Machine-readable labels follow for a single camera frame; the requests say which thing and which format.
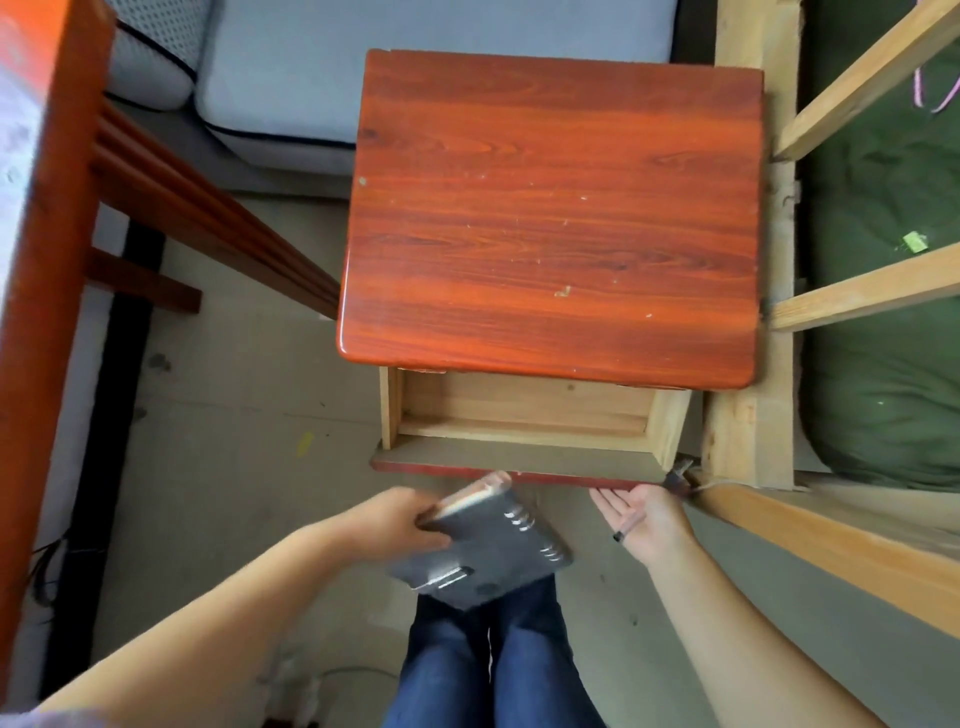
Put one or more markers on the person's right hand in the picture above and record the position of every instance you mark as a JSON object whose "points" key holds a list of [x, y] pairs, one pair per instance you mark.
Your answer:
{"points": [[651, 525]]}

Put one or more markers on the person's left hand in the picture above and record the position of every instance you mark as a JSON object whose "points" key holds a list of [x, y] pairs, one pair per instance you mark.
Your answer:
{"points": [[382, 525]]}

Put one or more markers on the person's right fingers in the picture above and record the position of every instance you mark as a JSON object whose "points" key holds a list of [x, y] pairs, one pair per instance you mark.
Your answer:
{"points": [[611, 504]]}

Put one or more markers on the person's left thumb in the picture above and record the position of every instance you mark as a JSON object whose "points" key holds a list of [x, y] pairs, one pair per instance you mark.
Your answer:
{"points": [[433, 541]]}

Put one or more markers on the person's left forearm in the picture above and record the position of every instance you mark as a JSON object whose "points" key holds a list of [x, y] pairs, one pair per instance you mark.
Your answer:
{"points": [[225, 630]]}

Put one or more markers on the person's right forearm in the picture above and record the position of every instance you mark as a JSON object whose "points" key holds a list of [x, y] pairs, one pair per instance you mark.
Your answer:
{"points": [[750, 645]]}

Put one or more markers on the pale wooden drawer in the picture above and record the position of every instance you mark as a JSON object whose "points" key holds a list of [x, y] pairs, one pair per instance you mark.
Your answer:
{"points": [[525, 431]]}

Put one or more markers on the blue jeans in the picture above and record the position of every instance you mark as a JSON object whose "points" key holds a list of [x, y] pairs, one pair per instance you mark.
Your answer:
{"points": [[517, 667]]}

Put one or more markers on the yellow paper scrap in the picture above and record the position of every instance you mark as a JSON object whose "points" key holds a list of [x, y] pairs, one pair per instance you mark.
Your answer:
{"points": [[304, 443]]}

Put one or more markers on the red wooden nightstand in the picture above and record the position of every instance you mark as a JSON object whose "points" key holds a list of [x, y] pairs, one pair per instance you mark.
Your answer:
{"points": [[555, 217]]}

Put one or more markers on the green quilt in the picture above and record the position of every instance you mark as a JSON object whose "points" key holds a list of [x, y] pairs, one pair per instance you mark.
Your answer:
{"points": [[877, 375]]}

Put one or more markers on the small green tag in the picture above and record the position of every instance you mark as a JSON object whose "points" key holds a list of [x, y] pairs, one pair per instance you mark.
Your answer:
{"points": [[914, 241]]}

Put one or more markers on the light blue mattress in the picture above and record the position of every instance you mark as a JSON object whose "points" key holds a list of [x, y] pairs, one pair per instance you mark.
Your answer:
{"points": [[375, 67]]}

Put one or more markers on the grey mesh cushion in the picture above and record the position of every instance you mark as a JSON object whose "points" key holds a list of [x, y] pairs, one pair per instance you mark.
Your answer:
{"points": [[154, 52]]}

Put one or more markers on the white patterned sheet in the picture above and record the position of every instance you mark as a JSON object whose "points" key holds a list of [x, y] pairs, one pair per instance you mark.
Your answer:
{"points": [[19, 127]]}

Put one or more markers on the pale wooden bed frame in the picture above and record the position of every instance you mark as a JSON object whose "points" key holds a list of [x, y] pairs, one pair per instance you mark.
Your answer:
{"points": [[750, 420]]}

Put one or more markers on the red wooden bed frame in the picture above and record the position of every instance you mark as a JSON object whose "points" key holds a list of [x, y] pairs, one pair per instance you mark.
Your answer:
{"points": [[52, 262]]}

